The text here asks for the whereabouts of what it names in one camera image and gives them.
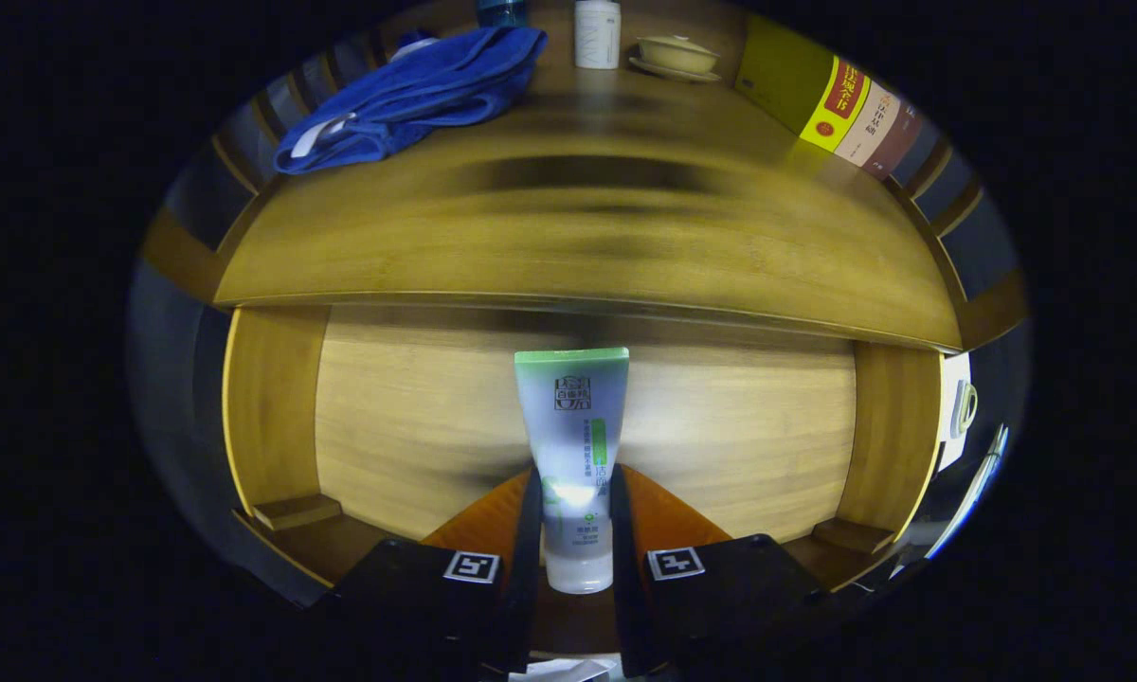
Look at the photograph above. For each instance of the wooden drawer with black knob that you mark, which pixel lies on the wooden drawer with black knob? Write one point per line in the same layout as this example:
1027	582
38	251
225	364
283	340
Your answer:
417	426

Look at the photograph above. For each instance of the wooden cabinet frame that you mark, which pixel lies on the wooden cabinet frame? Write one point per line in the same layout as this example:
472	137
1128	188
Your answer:
175	260

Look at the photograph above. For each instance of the wooden countertop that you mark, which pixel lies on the wooden countertop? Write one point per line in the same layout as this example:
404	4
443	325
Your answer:
578	256

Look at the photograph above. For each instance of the pale green tape dispenser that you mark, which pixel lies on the pale green tape dispenser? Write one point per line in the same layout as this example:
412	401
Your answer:
965	409

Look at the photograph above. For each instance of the teal cylindrical bottle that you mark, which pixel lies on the teal cylindrical bottle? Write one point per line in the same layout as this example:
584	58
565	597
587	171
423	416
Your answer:
502	11

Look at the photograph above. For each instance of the thick yellow book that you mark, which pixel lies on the thick yellow book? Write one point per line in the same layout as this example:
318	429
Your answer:
777	76

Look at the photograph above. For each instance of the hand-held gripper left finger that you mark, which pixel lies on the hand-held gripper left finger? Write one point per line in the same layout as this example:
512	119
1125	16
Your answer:
436	606

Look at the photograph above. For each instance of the white pump bottle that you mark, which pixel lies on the white pump bottle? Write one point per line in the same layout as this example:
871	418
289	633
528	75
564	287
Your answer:
597	33

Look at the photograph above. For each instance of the brown book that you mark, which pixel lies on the brown book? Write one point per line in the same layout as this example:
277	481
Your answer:
895	142

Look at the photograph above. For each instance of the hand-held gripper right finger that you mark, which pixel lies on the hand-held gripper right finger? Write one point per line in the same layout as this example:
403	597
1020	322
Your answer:
720	606

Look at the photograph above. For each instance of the blue towel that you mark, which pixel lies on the blue towel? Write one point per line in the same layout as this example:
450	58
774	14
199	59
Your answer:
417	95

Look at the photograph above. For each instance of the beige lidded tea bowl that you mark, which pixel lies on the beige lidded tea bowl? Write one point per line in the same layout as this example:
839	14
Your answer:
673	55

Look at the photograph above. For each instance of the orange and white book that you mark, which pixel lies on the orange and white book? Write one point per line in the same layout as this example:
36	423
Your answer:
867	123

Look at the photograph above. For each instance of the green and white tube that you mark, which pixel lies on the green and white tube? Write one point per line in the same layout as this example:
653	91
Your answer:
573	426

